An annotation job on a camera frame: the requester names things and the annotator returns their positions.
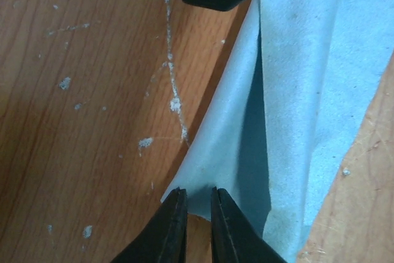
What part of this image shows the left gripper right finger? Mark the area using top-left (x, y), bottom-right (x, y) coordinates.
top-left (211, 187), bottom-right (285, 262)

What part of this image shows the blue cleaning cloth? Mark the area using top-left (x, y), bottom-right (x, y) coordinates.
top-left (169, 0), bottom-right (393, 262)

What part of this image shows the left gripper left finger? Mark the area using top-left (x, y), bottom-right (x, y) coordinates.
top-left (112, 187), bottom-right (187, 262)

